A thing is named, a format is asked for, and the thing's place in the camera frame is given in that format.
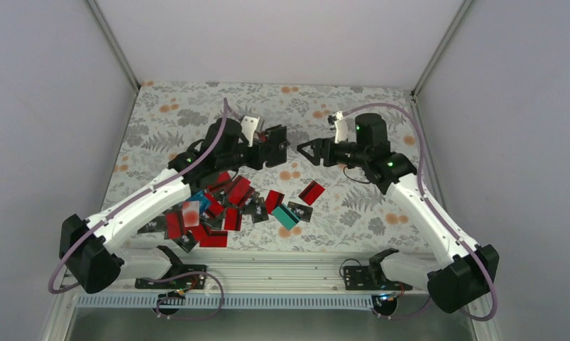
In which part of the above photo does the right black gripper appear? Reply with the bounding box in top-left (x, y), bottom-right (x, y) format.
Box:
top-left (297, 136), bottom-right (368, 168)

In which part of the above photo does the red striped card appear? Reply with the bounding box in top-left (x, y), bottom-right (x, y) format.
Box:
top-left (298, 180), bottom-right (325, 206)

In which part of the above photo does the black card holder wallet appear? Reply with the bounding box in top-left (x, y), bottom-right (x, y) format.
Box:
top-left (265, 124), bottom-right (290, 168)

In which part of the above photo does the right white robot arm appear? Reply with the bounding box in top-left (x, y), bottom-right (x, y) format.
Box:
top-left (297, 113), bottom-right (499, 313)

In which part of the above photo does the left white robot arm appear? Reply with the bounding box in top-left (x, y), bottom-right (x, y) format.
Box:
top-left (58, 117), bottom-right (288, 293)

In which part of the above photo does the red card middle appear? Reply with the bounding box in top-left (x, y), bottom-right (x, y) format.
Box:
top-left (265, 190), bottom-right (284, 214)

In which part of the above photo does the blue card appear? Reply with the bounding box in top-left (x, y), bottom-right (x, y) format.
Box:
top-left (187, 190), bottom-right (212, 214)

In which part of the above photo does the black VIP card right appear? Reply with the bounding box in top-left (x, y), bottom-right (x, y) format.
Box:
top-left (287, 201), bottom-right (313, 222)

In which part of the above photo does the teal card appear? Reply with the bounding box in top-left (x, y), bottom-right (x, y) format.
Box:
top-left (271, 204), bottom-right (300, 231)

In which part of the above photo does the red card front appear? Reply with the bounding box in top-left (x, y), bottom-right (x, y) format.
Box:
top-left (199, 234), bottom-right (228, 248)

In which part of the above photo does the black card front left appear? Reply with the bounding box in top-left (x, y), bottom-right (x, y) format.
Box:
top-left (173, 234), bottom-right (198, 253)

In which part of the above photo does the black card left lower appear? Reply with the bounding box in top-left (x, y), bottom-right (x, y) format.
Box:
top-left (137, 216), bottom-right (168, 234)

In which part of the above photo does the floral patterned table mat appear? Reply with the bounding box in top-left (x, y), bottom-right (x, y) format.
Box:
top-left (103, 81), bottom-right (429, 254)

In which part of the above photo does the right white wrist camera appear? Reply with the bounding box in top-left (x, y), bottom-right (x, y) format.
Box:
top-left (327, 111), bottom-right (349, 144)

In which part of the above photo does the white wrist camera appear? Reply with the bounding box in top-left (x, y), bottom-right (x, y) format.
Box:
top-left (240, 115), bottom-right (263, 147)
top-left (327, 111), bottom-right (349, 144)

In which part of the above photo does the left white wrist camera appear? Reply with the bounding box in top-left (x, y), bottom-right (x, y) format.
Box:
top-left (240, 115), bottom-right (263, 147)

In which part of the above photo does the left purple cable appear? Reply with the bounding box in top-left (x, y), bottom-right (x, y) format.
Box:
top-left (47, 97), bottom-right (243, 323)

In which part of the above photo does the purple cable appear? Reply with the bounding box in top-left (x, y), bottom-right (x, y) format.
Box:
top-left (343, 102), bottom-right (500, 323)
top-left (47, 97), bottom-right (243, 323)

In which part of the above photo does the aluminium rail frame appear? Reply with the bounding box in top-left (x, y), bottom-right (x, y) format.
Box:
top-left (40, 237), bottom-right (502, 341)

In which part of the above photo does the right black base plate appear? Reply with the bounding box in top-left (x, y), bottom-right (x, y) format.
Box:
top-left (341, 265), bottom-right (413, 291)

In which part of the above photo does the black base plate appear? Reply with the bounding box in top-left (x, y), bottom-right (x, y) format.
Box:
top-left (134, 264), bottom-right (207, 291)
top-left (341, 265), bottom-right (413, 291)

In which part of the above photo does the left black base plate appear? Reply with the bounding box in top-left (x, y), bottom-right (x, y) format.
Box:
top-left (134, 264), bottom-right (207, 291)

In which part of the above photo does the blue grey cable duct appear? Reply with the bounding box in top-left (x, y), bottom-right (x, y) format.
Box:
top-left (75, 293), bottom-right (373, 310)

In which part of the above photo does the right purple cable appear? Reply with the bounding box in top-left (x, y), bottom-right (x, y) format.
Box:
top-left (343, 102), bottom-right (500, 323)

